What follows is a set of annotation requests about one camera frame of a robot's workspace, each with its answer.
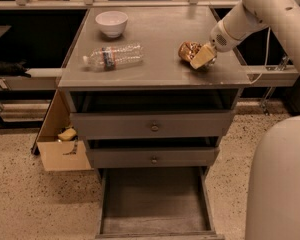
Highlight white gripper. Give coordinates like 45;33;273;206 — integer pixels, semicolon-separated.
190;20;241;69

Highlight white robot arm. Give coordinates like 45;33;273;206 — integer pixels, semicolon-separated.
190;0;300;240

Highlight grey drawer cabinet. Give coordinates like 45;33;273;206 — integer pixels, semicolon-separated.
57;6;253;172

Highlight top grey drawer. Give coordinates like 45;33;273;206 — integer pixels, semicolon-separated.
71;91;233;139

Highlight middle grey drawer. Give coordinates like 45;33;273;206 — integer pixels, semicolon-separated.
87;137;219;168

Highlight bottom grey open drawer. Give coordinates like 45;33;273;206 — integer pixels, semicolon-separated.
95;167;225;240

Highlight clear plastic water bottle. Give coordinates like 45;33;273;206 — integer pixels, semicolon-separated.
83;42;143;71

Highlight white ceramic bowl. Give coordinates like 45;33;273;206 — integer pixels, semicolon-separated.
95;11;128;38

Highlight yellow sponge in box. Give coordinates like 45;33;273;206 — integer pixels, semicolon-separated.
58;128;77;141

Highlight open cardboard box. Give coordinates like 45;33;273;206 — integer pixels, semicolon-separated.
36;91;91;171

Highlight black cloth on shelf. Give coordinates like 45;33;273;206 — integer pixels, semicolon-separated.
0;61;31;77

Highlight white hanging cable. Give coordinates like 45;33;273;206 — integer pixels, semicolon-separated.
251;26;272;85

